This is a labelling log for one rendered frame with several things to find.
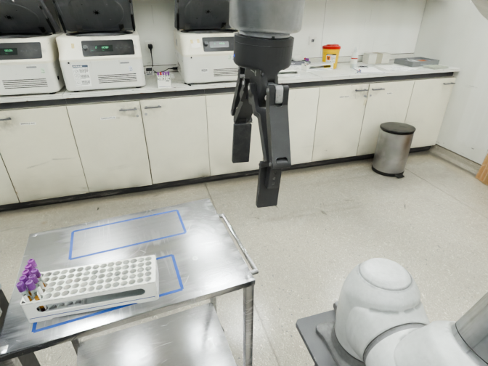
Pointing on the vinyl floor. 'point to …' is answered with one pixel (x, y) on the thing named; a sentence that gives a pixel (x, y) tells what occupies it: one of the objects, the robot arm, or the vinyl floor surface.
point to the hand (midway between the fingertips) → (252, 175)
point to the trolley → (203, 344)
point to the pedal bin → (393, 149)
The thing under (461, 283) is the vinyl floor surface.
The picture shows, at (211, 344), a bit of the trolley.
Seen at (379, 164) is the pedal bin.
